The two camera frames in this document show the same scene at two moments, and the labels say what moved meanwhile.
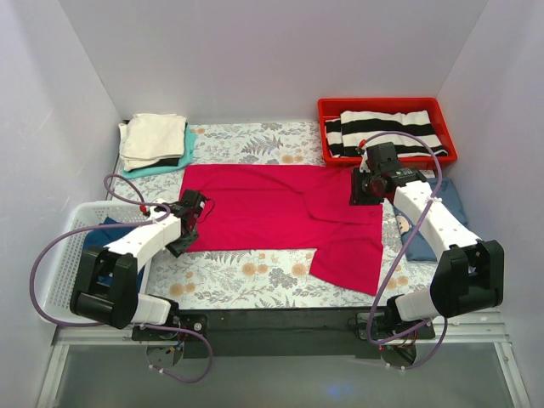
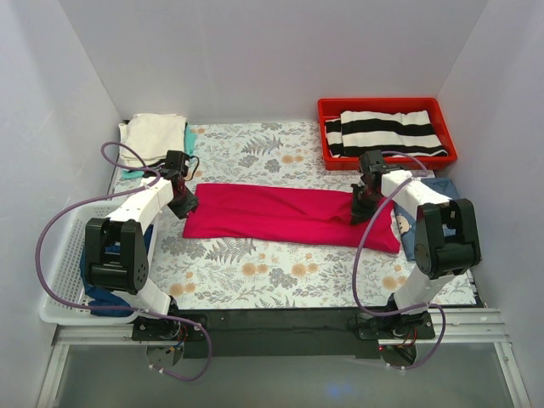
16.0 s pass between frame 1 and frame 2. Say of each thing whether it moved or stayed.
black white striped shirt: stayed
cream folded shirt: stayed
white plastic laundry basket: stayed
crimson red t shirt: moved
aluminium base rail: stayed
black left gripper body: moved
